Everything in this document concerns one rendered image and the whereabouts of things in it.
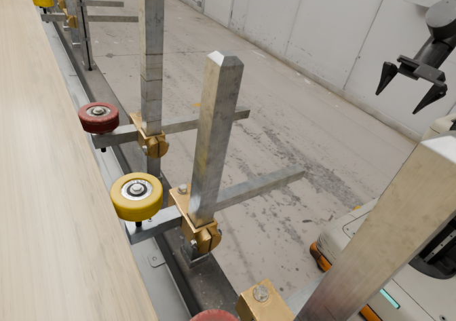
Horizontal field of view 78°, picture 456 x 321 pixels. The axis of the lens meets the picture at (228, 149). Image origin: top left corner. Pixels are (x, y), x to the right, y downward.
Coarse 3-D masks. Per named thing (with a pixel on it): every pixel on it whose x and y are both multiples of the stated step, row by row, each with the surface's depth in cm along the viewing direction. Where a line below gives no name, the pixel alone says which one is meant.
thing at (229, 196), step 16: (272, 176) 66; (288, 176) 68; (224, 192) 60; (240, 192) 61; (256, 192) 64; (176, 208) 55; (224, 208) 60; (128, 224) 50; (144, 224) 51; (160, 224) 51; (176, 224) 54
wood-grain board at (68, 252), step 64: (0, 0) 110; (0, 64) 70; (0, 128) 52; (64, 128) 55; (0, 192) 41; (64, 192) 43; (0, 256) 34; (64, 256) 35; (128, 256) 36; (0, 320) 29; (64, 320) 30; (128, 320) 31
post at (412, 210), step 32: (416, 160) 17; (448, 160) 16; (384, 192) 19; (416, 192) 17; (448, 192) 16; (384, 224) 20; (416, 224) 18; (352, 256) 22; (384, 256) 20; (320, 288) 26; (352, 288) 23; (320, 320) 27
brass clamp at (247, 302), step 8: (264, 280) 41; (248, 288) 40; (272, 288) 41; (240, 296) 40; (248, 296) 39; (272, 296) 40; (280, 296) 40; (240, 304) 40; (248, 304) 38; (256, 304) 38; (264, 304) 39; (272, 304) 39; (280, 304) 39; (240, 312) 41; (248, 312) 38; (256, 312) 38; (264, 312) 38; (272, 312) 38; (280, 312) 38; (288, 312) 38; (248, 320) 39; (256, 320) 37; (264, 320) 37; (272, 320) 37; (280, 320) 37; (288, 320) 38
